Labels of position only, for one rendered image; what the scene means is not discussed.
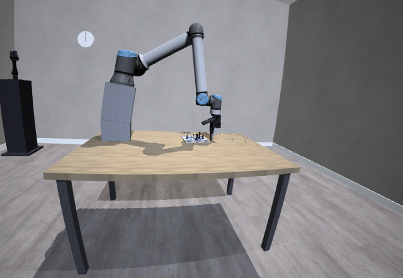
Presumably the blue and cream chessboard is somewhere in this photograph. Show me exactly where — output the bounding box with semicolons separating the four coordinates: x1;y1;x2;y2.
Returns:
181;136;210;143

